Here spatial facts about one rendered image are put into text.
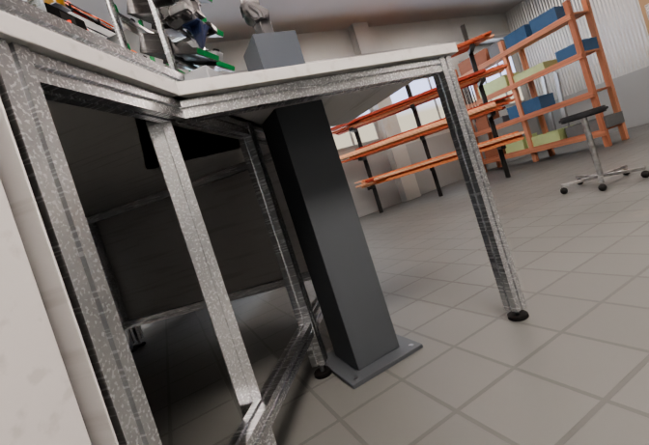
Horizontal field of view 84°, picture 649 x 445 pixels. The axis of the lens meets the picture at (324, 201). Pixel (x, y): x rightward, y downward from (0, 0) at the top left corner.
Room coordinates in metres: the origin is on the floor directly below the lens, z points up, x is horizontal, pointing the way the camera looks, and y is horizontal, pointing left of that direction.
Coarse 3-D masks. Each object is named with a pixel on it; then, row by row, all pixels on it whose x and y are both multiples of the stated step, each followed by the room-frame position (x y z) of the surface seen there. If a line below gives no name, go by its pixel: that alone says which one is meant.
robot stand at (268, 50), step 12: (252, 36) 1.08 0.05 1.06; (264, 36) 1.08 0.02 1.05; (276, 36) 1.10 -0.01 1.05; (288, 36) 1.12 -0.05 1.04; (252, 48) 1.10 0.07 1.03; (264, 48) 1.08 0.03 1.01; (276, 48) 1.09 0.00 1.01; (288, 48) 1.11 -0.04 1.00; (300, 48) 1.13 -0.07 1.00; (252, 60) 1.13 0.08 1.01; (264, 60) 1.07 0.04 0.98; (276, 60) 1.09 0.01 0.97; (288, 60) 1.11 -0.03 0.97; (300, 60) 1.12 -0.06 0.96
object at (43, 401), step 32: (0, 192) 0.37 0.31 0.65; (0, 224) 0.36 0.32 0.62; (0, 256) 0.35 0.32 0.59; (0, 288) 0.34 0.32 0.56; (32, 288) 0.37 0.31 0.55; (0, 320) 0.33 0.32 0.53; (32, 320) 0.36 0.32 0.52; (0, 352) 0.33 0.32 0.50; (32, 352) 0.35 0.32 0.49; (0, 384) 0.32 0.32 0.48; (32, 384) 0.34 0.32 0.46; (64, 384) 0.37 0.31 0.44; (0, 416) 0.31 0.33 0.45; (32, 416) 0.33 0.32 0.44; (64, 416) 0.36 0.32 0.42
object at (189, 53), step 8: (144, 40) 1.44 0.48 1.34; (152, 40) 1.42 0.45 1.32; (168, 40) 1.40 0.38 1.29; (144, 48) 1.44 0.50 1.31; (152, 48) 1.43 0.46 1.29; (160, 48) 1.41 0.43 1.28; (176, 48) 1.39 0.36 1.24; (184, 48) 1.37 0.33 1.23; (192, 48) 1.36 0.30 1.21; (200, 48) 1.37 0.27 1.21; (152, 56) 1.51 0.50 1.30; (160, 56) 1.49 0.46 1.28; (184, 56) 1.43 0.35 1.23; (192, 56) 1.41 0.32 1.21; (200, 56) 1.39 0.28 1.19; (208, 56) 1.41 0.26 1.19; (216, 56) 1.46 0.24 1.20
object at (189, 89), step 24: (432, 48) 1.04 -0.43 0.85; (456, 48) 1.08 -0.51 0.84; (264, 72) 0.82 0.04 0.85; (288, 72) 0.84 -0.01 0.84; (312, 72) 0.87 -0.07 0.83; (336, 72) 0.91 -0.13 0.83; (192, 96) 0.77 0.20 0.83; (336, 96) 1.14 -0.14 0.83; (360, 96) 1.25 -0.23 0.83; (384, 96) 1.37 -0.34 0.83; (264, 120) 1.16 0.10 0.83; (336, 120) 1.55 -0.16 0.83; (216, 144) 1.28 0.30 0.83
